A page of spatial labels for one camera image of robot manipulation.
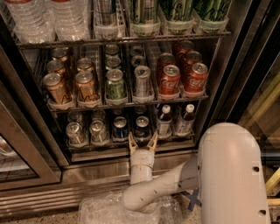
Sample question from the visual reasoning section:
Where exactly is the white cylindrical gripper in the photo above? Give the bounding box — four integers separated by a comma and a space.
128, 132, 158, 185

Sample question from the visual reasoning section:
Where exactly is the blue pepsi can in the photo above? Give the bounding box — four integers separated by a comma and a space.
135, 116, 150, 138
113, 116, 129, 139

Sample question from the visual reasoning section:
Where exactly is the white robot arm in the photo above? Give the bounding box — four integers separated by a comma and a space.
122, 122, 270, 224

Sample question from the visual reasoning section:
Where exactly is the silver can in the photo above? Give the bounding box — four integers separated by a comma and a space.
89, 120, 108, 143
66, 122, 86, 144

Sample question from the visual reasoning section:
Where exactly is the green can middle shelf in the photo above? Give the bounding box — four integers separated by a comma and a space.
106, 69, 126, 100

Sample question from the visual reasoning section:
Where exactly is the silver can bottom far left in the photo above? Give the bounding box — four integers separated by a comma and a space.
66, 122, 86, 144

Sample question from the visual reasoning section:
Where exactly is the red coca-cola can front left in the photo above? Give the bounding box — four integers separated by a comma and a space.
159, 65, 180, 95

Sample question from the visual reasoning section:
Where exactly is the red coca-cola can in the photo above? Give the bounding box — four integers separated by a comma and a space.
159, 65, 180, 95
184, 62, 208, 93
183, 51, 202, 72
156, 52, 176, 84

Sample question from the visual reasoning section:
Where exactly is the silver slim can middle shelf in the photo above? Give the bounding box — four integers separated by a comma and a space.
134, 66, 151, 97

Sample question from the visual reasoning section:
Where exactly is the stainless fridge base grille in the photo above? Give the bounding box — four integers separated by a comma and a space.
0, 151, 202, 218

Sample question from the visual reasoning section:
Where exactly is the red coca-cola can front right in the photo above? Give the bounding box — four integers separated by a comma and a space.
184, 62, 208, 93

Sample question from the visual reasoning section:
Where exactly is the gold can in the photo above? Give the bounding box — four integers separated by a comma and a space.
43, 73, 72, 104
75, 72, 99, 102

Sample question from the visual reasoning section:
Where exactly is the red coca-cola can back left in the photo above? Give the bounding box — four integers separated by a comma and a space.
156, 52, 176, 84

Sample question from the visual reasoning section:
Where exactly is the gold can front far left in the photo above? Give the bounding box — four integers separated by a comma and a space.
43, 73, 72, 104

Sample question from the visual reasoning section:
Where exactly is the red coca-cola can back right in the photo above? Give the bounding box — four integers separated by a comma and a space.
183, 51, 202, 72

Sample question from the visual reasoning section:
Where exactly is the glass fridge door left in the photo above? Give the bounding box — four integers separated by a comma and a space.
0, 82, 61, 191

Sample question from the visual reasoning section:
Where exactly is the open glass fridge door right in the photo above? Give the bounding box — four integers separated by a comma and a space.
205, 0, 280, 169

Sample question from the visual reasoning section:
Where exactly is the dark bottle white cap left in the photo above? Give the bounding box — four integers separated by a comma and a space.
157, 104, 172, 137

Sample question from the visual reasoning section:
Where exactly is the dark bottle white cap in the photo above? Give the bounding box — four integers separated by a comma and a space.
157, 104, 172, 137
174, 104, 195, 136

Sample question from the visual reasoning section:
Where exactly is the dark bottle white cap right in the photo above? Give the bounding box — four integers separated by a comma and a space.
174, 104, 195, 136

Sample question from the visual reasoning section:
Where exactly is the clear plastic bin on floor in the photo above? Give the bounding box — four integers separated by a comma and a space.
78, 192, 183, 224

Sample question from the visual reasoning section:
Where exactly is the blue tape cross on floor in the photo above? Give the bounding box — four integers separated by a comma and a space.
182, 188, 201, 211

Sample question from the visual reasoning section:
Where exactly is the yellow black stand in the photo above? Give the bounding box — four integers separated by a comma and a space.
265, 167, 280, 207

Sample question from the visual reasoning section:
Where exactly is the clear water bottle right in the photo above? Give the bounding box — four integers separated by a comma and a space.
51, 0, 90, 41

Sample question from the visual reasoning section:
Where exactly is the clear water bottle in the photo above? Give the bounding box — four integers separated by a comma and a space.
4, 0, 55, 44
51, 0, 90, 41

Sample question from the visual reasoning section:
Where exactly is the clear water bottle left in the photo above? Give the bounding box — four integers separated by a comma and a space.
4, 0, 55, 44

